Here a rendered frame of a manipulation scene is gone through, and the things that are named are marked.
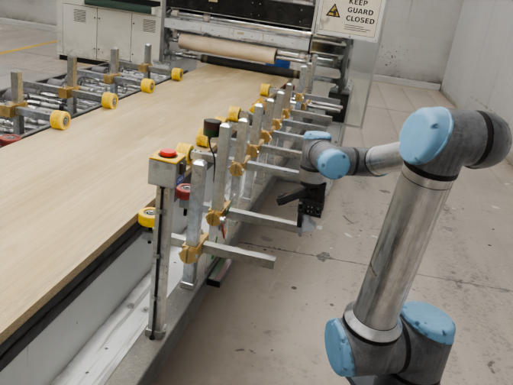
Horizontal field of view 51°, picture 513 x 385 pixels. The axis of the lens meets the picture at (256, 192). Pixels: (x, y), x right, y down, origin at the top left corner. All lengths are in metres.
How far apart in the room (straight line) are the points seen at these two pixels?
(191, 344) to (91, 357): 1.09
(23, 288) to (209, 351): 1.38
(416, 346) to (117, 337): 0.84
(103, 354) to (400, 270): 0.84
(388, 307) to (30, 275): 0.87
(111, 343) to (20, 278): 0.37
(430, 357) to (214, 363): 1.26
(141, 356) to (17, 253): 0.41
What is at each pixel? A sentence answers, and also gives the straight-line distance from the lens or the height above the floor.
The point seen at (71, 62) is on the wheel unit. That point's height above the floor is 1.10.
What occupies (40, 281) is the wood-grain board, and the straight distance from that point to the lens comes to 1.40.
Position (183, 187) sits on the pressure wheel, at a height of 0.90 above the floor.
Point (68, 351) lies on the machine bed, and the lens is 1.57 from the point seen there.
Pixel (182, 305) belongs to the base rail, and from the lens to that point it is 1.66.
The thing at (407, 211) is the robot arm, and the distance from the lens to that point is 1.18.
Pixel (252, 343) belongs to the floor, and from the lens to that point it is 2.68.
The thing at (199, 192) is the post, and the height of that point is 1.04.
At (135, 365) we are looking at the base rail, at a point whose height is 0.70.
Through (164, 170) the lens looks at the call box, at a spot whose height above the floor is 1.19.
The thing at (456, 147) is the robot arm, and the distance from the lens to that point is 1.12.
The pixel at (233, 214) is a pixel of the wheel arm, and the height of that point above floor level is 0.85.
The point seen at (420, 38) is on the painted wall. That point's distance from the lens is 10.75.
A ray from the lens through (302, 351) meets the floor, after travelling 2.69.
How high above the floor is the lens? 1.65
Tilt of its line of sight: 22 degrees down
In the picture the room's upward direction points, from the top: 8 degrees clockwise
